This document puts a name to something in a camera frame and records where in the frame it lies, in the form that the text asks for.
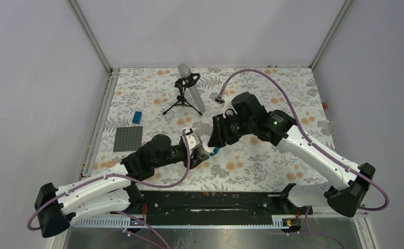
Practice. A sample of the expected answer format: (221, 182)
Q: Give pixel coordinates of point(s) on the white cable duct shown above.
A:
(194, 221)

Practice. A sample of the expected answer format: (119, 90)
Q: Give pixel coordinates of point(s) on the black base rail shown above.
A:
(183, 203)

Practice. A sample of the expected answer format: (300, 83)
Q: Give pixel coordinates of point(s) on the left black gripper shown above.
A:
(197, 158)

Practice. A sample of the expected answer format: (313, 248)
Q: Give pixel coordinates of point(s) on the floral table mat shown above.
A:
(250, 164)

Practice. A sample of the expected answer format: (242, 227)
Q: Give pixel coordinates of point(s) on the blue lego brick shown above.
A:
(137, 117)

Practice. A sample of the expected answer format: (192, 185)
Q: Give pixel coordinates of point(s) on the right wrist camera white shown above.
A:
(227, 107)

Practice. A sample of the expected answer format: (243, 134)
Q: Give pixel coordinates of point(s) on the white cap pill bottle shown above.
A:
(205, 149)

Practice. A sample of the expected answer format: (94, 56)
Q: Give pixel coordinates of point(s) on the grey microphone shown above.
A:
(184, 70)

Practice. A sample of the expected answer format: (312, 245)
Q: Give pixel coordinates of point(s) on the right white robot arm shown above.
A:
(346, 182)

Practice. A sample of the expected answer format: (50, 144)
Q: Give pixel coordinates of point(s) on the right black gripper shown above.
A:
(220, 136)

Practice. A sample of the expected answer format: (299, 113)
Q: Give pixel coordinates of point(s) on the black microphone tripod stand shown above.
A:
(182, 84)

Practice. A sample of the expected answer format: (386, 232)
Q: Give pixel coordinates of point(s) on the grey lego baseplate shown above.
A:
(128, 139)

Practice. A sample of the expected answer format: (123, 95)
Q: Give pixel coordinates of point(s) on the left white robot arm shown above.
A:
(56, 208)

